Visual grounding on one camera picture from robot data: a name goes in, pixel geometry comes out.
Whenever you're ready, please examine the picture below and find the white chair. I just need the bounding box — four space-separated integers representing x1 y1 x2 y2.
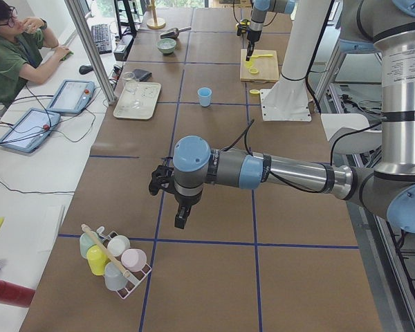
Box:
321 113 382 154

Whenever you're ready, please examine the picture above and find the yellow cup in rack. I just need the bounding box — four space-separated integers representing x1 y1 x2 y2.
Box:
86 245 109 276

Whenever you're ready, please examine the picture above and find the black keyboard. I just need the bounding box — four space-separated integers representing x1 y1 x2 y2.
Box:
91 24 112 54

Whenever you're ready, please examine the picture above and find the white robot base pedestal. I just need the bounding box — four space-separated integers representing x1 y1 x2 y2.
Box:
261 0 333 122

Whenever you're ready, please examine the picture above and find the white cup in rack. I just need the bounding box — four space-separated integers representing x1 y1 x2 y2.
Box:
107 235 131 257

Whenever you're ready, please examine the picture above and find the pink cup in rack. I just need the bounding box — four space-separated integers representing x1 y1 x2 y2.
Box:
121 248 147 272

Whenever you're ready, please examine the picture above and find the wooden cutting board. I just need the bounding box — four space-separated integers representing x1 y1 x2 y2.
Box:
240 49 279 82

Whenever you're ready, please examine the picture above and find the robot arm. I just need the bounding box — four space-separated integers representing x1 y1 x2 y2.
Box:
246 0 295 61
169 1 415 233

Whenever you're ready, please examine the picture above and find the black computer mouse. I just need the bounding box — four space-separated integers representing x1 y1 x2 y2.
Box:
78 65 93 75

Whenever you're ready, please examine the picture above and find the wooden mug tree stand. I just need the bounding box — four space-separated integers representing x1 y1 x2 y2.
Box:
146 0 166 30

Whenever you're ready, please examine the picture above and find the metal ice scoop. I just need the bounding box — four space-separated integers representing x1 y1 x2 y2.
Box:
160 26 192 39

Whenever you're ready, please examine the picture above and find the aluminium frame post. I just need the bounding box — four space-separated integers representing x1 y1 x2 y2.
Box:
64 0 117 105

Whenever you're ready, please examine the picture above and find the green bowl of ice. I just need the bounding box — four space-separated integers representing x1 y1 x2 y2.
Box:
156 38 177 55

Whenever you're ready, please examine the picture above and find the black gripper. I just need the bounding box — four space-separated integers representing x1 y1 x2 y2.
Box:
174 192 201 229
246 30 261 62

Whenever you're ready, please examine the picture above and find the whole yellow lemon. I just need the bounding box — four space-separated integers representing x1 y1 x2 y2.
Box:
236 19 250 28

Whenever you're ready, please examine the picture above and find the red cylinder bottle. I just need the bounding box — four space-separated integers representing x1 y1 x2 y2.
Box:
0 279 35 308

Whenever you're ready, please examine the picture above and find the green cup in rack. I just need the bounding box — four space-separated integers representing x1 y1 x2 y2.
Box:
79 232 95 259

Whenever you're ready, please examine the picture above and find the wooden rack handle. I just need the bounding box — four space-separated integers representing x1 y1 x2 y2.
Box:
81 223 131 279

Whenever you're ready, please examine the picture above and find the seated person green shirt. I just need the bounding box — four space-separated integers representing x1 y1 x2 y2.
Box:
0 1 71 106

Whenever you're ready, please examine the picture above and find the clear wine glass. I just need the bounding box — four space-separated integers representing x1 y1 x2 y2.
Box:
122 71 141 109

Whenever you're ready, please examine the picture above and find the grey cup in rack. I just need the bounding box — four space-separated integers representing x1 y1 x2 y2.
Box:
104 262 127 291

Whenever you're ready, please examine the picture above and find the near teach pendant tablet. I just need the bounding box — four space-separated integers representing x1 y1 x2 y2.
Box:
0 108 60 154

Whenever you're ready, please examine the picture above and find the far teach pendant tablet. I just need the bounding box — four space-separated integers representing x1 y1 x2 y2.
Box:
46 80 95 114

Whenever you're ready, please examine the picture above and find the grey folded cloth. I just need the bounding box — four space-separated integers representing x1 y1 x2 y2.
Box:
132 68 151 82

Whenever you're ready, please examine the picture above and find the cream bear tray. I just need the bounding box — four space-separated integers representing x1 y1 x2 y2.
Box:
113 82 161 120

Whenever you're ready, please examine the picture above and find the light blue cup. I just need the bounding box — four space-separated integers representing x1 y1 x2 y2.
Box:
197 87 212 107

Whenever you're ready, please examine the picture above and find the yellow plastic knife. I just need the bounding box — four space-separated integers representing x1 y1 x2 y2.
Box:
251 53 273 58

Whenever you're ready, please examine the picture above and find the white wire cup rack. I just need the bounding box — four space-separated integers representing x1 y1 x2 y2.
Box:
97 226 151 299

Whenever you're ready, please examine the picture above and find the teach pendant tablet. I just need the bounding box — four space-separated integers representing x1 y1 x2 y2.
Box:
0 108 60 154
46 80 95 114

